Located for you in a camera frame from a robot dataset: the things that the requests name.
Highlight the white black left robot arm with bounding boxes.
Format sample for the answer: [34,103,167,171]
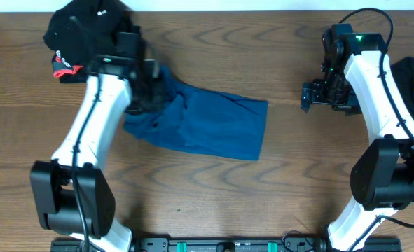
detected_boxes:
[29,55,160,251]

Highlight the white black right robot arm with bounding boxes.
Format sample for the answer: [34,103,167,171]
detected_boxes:
[301,22,414,251]

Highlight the blue polo shirt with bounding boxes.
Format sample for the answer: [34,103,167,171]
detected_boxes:
[123,66,268,161]

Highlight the black folded garment red trim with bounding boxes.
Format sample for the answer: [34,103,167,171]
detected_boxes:
[43,0,140,84]

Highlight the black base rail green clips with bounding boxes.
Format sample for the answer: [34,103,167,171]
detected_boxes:
[50,232,403,252]

